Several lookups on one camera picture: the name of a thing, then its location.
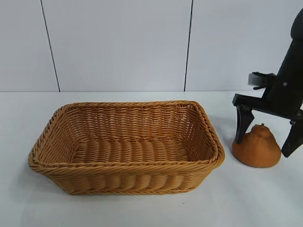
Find tan woven wicker basket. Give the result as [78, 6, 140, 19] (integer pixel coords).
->
[28, 101, 226, 196]

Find grey and black wrist camera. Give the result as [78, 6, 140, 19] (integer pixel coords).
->
[248, 71, 277, 90]

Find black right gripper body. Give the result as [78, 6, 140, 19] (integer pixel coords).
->
[233, 37, 303, 124]

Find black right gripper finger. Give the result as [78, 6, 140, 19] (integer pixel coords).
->
[281, 119, 303, 158]
[233, 105, 254, 144]

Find bumpy orange fruit with stem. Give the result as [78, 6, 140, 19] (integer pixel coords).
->
[232, 122, 282, 168]

